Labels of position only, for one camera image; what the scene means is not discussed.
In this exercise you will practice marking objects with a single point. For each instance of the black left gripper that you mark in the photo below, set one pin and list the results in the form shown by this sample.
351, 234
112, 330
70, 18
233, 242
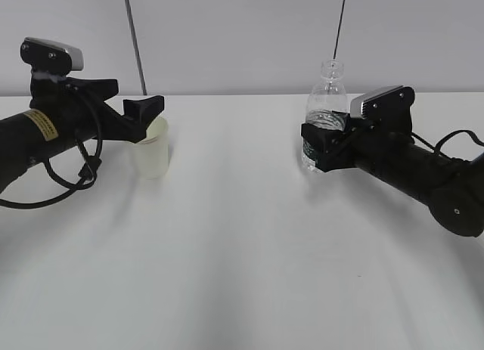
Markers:
78, 106

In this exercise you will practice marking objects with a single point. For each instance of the white paper cup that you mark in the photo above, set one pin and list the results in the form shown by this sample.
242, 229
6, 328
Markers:
151, 155

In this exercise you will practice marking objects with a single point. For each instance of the right black wall seam strip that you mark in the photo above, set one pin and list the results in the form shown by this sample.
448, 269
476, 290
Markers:
339, 27

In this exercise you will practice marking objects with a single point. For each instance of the left black wall seam strip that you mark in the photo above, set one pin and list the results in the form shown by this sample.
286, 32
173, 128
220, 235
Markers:
132, 31

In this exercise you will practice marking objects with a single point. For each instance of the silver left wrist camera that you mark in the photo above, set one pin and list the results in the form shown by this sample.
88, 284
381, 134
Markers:
51, 57

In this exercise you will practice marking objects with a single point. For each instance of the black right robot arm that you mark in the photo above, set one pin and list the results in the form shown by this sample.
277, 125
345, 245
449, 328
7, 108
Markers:
451, 188

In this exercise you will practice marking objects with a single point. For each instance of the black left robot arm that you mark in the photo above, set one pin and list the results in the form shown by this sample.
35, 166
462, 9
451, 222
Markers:
30, 138

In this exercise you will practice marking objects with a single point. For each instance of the clear water bottle green label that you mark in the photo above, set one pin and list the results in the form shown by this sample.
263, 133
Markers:
327, 104

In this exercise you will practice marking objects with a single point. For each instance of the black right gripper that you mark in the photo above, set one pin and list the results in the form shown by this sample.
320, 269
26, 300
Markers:
360, 144

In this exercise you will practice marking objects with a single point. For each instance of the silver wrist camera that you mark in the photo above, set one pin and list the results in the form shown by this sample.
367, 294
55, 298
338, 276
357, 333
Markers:
387, 108
51, 57

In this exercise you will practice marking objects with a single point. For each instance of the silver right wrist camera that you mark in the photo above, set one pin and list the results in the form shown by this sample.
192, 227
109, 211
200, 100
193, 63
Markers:
387, 108

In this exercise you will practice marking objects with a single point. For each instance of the black wall seam strip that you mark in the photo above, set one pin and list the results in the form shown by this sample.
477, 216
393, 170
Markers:
132, 31
339, 27

